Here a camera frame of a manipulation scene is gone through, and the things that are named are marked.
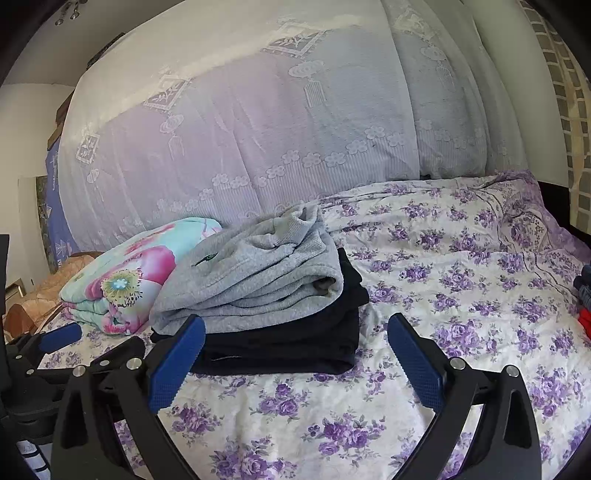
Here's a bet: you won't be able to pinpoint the dark wall picture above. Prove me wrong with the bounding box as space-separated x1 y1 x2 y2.
36 176 54 261

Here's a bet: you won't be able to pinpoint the grey pants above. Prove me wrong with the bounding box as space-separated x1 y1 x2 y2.
148 203 345 334

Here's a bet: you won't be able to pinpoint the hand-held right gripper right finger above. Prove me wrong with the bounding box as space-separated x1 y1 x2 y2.
387 313 542 480

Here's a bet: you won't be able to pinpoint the ceiling lamp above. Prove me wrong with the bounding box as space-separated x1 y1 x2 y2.
53 0 90 26

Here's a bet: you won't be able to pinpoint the beige checked curtain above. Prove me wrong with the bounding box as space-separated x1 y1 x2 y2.
526 0 591 232

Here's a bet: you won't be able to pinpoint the blue jeans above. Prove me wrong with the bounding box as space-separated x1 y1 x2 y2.
573 265 591 315

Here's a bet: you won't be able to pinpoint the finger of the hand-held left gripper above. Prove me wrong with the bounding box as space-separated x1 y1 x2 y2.
28 338 146 393
7 322 82 370

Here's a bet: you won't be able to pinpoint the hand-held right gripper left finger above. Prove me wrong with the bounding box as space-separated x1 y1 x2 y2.
50 315 207 480

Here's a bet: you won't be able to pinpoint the blue printed cloth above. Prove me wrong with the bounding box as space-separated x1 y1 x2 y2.
45 148 77 271

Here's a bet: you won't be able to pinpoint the black pants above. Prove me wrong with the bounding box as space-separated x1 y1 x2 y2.
150 247 370 376

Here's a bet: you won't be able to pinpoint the colourful floral quilt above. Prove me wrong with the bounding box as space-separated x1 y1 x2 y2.
60 217 223 335

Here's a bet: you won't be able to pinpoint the purple floral bedsheet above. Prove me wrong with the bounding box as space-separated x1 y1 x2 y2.
39 170 591 480

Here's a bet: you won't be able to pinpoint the tan quilted blanket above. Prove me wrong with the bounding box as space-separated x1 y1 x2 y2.
4 253 109 335

